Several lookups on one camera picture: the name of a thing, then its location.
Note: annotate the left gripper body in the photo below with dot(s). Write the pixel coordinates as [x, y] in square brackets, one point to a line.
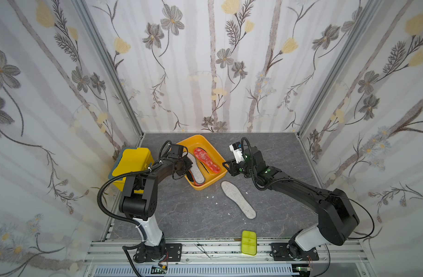
[185, 164]

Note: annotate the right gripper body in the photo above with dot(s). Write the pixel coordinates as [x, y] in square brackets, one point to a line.
[234, 167]

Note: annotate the red patterned insole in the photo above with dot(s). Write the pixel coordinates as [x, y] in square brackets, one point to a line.
[205, 159]

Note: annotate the grey felt insole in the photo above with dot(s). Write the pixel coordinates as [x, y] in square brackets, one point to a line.
[195, 173]
[233, 193]

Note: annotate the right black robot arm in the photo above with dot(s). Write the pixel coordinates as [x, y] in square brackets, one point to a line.
[337, 218]

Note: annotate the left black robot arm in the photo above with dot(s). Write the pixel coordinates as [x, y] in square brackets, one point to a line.
[139, 196]

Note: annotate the yellow plastic storage tray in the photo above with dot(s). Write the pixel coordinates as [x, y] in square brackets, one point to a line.
[199, 141]

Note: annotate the yellow lidded box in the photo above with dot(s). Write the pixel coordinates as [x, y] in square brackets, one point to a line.
[131, 160]

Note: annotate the green compartment box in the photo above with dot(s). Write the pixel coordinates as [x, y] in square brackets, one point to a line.
[249, 243]

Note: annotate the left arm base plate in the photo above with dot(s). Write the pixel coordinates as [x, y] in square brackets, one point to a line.
[170, 252]

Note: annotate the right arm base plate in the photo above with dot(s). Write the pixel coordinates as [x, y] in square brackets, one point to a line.
[284, 252]

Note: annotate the aluminium rail frame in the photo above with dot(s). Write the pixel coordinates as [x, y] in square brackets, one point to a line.
[107, 259]

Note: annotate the white slotted cable duct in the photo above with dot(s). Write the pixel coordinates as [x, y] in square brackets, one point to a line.
[216, 270]

